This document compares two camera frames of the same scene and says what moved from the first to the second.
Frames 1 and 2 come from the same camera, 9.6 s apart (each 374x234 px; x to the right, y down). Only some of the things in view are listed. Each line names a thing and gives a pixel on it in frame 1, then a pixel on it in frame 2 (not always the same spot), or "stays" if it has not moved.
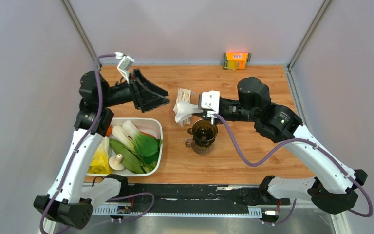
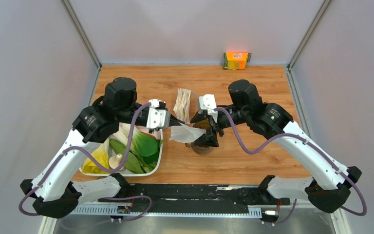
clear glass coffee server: [202, 150] stays
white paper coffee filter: [183, 110] -> [182, 133]
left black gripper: [145, 95] -> [175, 122]
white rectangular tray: [152, 126] stays
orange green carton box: [236, 60] stays
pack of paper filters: [184, 95] stays
